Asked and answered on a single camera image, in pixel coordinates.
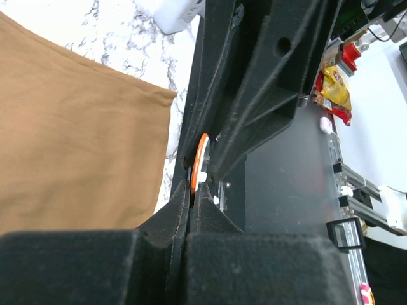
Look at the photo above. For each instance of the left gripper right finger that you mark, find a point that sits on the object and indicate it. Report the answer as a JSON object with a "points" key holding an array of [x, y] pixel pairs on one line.
{"points": [[205, 217]]}

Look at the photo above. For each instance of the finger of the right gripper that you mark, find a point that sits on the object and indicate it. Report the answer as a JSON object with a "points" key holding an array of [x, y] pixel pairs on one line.
{"points": [[221, 59], [286, 57]]}

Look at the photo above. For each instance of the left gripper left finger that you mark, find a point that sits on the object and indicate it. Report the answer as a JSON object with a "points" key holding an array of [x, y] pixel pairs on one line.
{"points": [[163, 226]]}

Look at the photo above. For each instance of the orange brooch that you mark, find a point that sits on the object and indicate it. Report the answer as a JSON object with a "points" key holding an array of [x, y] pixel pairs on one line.
{"points": [[201, 162]]}

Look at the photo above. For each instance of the brown clothing garment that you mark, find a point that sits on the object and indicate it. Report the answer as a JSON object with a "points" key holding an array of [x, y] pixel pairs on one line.
{"points": [[82, 145]]}

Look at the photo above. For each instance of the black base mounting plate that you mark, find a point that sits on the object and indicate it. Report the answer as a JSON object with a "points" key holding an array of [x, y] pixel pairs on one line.
{"points": [[280, 187]]}

